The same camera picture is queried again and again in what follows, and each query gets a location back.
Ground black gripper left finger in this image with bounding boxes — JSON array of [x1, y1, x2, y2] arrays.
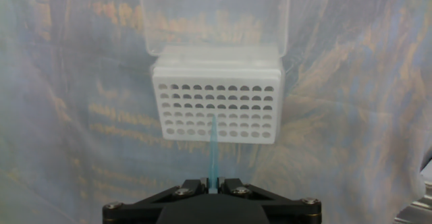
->
[[102, 177, 209, 224]]

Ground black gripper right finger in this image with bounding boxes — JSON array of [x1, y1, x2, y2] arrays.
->
[[218, 177, 321, 224]]

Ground blue pipette tip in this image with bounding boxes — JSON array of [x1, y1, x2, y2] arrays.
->
[[207, 114, 221, 194]]

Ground white pipette tip holder box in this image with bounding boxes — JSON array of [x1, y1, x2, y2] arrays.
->
[[138, 0, 292, 145]]

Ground light blue cloth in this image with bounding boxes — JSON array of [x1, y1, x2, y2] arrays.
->
[[0, 0, 432, 224]]

